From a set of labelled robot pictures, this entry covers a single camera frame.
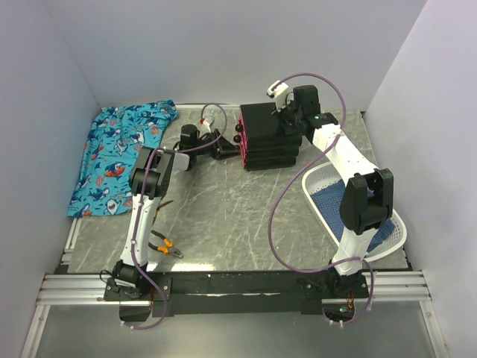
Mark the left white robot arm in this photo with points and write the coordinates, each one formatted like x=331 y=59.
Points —
x=149 y=182

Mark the pink top drawer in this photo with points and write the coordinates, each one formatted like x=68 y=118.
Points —
x=239 y=127

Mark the pink bottom drawer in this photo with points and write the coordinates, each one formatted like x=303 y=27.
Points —
x=243 y=155

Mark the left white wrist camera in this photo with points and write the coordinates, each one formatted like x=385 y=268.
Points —
x=207 y=123

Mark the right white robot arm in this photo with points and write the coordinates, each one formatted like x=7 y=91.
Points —
x=367 y=202

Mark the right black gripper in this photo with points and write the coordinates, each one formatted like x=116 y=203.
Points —
x=289 y=104

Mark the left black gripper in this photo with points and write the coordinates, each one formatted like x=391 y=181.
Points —
x=223 y=149

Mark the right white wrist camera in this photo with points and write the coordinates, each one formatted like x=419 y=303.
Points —
x=279 y=92

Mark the white perforated basket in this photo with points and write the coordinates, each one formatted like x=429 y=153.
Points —
x=325 y=175

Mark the blue shark print cloth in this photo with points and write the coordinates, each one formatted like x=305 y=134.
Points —
x=114 y=141

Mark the black drawer cabinet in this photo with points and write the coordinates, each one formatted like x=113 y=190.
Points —
x=266 y=144

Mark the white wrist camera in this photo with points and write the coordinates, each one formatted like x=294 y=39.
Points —
x=207 y=123
x=279 y=92

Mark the orange black combination pliers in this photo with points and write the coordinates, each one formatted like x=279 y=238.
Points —
x=168 y=248

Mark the black base crossbar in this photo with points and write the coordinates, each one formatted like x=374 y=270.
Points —
x=195 y=292

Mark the pink drawer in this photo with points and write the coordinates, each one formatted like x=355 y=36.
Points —
x=243 y=155
x=239 y=127
x=238 y=139

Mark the blue checkered cloth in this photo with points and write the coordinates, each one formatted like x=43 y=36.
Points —
x=328 y=201

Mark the yellow black needle-nose pliers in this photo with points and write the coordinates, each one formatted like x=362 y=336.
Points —
x=159 y=207

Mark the aluminium rail frame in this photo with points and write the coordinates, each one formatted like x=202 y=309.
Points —
x=386 y=286

